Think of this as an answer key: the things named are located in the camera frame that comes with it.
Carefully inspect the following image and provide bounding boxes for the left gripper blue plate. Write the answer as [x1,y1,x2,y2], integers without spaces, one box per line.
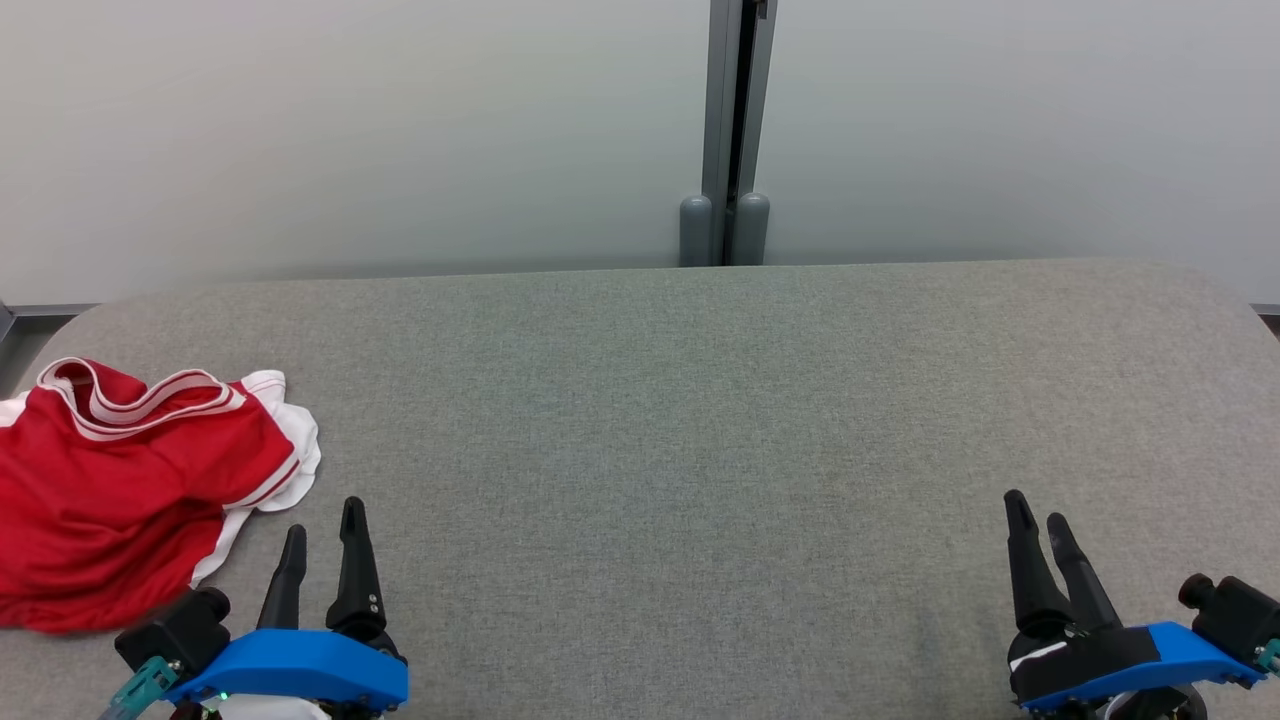
[163,496,410,714]

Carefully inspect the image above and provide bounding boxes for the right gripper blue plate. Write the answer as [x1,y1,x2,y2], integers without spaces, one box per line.
[1004,489,1264,720]

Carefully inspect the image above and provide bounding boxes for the red jersey with white stripes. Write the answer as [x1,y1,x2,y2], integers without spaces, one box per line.
[0,357,322,591]

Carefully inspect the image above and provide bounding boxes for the red shorts with logo print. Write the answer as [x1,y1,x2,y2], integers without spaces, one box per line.
[0,485,233,635]

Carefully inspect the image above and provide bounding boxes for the teal left camera connector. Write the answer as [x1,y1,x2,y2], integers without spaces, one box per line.
[98,655,181,720]

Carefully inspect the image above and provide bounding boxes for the grey partition base rail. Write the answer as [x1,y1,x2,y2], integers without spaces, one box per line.
[0,300,103,326]

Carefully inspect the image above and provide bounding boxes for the grey double partition post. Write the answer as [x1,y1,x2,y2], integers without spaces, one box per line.
[679,0,779,268]

